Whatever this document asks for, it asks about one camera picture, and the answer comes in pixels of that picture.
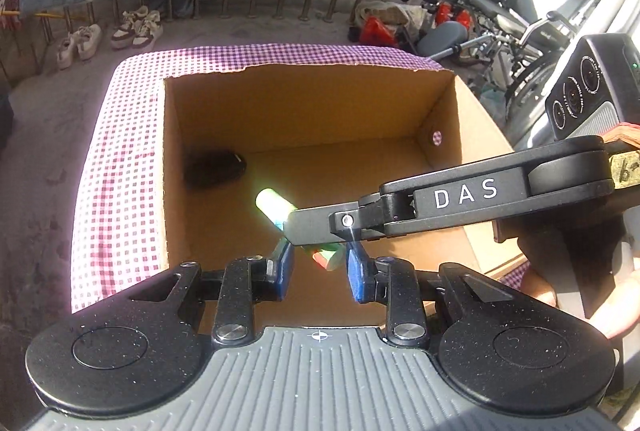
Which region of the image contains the beige bag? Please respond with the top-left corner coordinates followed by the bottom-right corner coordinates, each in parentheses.
top-left (356, 1), bottom-right (431, 36)

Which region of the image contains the yellow stick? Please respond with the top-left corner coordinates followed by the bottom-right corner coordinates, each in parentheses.
top-left (0, 11), bottom-right (86, 20)

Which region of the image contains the red plastic item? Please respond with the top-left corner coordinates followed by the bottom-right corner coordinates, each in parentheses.
top-left (435, 3), bottom-right (473, 29)

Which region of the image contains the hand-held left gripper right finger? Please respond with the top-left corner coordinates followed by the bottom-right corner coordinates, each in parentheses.
top-left (345, 242), bottom-right (518, 348)

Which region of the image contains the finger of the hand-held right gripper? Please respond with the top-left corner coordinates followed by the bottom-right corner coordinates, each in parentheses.
top-left (282, 203), bottom-right (363, 248)

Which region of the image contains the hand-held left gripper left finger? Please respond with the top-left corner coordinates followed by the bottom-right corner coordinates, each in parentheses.
top-left (127, 240), bottom-right (296, 347)

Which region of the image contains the green plastic tube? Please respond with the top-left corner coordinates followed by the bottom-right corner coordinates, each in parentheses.
top-left (255, 187), bottom-right (347, 273)

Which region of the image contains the brown and white sneaker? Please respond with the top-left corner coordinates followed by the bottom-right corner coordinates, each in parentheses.
top-left (111, 11), bottom-right (140, 50)
top-left (132, 10), bottom-right (163, 50)

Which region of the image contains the cardboard box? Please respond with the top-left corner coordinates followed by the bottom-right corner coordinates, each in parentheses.
top-left (159, 63), bottom-right (532, 328)

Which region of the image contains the person's right hand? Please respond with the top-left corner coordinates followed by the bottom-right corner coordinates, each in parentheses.
top-left (520, 256), bottom-right (640, 339)

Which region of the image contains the black round object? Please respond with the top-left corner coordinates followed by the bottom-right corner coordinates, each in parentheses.
top-left (184, 150), bottom-right (247, 186)

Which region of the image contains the grey oval leg pad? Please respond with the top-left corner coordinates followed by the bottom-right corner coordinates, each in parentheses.
top-left (417, 21), bottom-right (468, 59)

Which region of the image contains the purple checked cloth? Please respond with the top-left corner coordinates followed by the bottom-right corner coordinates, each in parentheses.
top-left (70, 42), bottom-right (531, 316)

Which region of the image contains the red plastic bag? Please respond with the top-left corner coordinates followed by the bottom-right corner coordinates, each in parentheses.
top-left (361, 17), bottom-right (401, 48)

